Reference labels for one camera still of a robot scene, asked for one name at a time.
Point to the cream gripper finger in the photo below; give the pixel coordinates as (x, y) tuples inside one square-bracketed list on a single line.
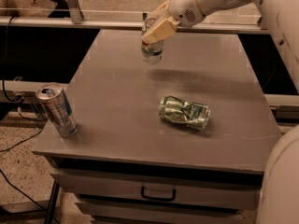
[(161, 10), (155, 30)]

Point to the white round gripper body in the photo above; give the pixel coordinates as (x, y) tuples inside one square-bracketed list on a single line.
[(183, 7)]

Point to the white green 7up can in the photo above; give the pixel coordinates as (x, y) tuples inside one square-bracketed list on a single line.
[(152, 53)]

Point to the crushed green soda can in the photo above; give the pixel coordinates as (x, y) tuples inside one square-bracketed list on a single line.
[(181, 112)]

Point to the silver blue redbull can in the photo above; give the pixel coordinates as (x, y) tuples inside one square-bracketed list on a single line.
[(54, 101)]

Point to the grey drawer cabinet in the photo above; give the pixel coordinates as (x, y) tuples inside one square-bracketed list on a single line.
[(123, 144)]

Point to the white bag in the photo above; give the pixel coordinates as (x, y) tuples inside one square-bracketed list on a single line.
[(27, 8)]

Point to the metal frame rail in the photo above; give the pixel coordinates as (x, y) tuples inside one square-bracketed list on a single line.
[(100, 14)]

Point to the black drawer handle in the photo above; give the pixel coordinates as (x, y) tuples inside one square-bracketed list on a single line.
[(158, 195)]

